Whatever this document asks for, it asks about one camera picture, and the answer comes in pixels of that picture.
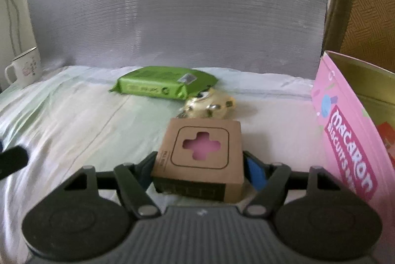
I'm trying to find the brown cardboard box pink cutout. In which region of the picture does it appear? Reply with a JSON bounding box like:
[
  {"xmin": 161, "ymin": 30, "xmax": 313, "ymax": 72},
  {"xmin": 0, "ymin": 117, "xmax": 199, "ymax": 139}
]
[{"xmin": 151, "ymin": 118, "xmax": 244, "ymax": 204}]

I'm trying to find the pink macaron biscuit tin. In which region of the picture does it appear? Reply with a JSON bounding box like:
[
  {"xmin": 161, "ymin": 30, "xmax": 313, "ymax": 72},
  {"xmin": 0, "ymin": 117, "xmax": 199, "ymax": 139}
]
[{"xmin": 311, "ymin": 51, "xmax": 395, "ymax": 221}]

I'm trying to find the red box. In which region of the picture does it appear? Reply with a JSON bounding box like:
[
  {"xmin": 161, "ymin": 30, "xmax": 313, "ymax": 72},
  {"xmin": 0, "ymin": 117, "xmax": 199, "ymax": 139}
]
[{"xmin": 377, "ymin": 122, "xmax": 395, "ymax": 166}]

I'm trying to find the light bed sheet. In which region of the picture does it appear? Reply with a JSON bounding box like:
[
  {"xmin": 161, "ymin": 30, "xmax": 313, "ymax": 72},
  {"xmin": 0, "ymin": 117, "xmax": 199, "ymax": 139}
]
[{"xmin": 1, "ymin": 66, "xmax": 325, "ymax": 263}]

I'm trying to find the green wet wipes pack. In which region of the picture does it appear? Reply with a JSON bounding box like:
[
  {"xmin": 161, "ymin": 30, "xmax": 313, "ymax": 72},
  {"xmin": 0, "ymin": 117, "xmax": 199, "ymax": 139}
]
[{"xmin": 110, "ymin": 66, "xmax": 218, "ymax": 101}]

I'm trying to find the grey sofa backrest cushion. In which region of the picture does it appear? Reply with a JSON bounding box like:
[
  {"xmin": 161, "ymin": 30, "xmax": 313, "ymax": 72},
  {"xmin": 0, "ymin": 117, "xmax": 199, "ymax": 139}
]
[{"xmin": 27, "ymin": 0, "xmax": 327, "ymax": 78}]

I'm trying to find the yellow plush keychain toy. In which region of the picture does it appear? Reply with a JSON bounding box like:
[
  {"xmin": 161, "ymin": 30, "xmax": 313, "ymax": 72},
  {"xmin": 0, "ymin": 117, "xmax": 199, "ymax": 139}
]
[{"xmin": 178, "ymin": 88, "xmax": 236, "ymax": 120}]

